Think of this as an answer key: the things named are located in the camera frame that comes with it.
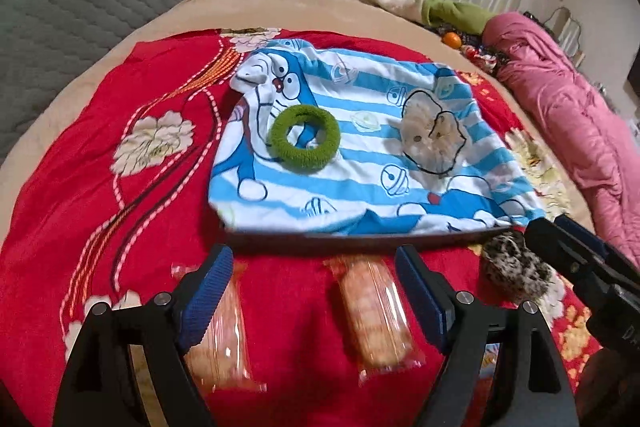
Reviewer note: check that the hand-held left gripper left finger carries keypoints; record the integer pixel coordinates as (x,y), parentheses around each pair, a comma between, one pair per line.
(207,297)

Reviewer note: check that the green fuzzy scrunchie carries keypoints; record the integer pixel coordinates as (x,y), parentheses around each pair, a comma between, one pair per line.
(325,142)

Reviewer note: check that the red floral cloth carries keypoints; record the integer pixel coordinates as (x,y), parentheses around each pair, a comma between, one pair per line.
(100,207)

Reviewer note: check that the orange biscuit packet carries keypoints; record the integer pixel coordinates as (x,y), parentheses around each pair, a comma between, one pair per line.
(220,347)
(375,307)

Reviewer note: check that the red patterned packet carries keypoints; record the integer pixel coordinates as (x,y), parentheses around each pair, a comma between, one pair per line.
(477,57)

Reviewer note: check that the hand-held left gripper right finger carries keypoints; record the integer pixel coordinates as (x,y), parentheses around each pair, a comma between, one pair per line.
(420,292)

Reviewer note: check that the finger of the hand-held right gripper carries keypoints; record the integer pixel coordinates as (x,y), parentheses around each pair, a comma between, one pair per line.
(550,242)
(575,225)

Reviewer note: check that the blue striped cartoon cloth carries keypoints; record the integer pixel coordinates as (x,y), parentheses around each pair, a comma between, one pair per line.
(360,187)

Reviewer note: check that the pink quilt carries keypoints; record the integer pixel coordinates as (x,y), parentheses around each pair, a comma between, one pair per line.
(560,107)

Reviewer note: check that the orange fruit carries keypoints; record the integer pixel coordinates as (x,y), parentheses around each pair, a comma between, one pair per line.
(451,40)

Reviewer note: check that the leopard print scrunchie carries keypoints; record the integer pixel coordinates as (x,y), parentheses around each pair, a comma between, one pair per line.
(510,267)

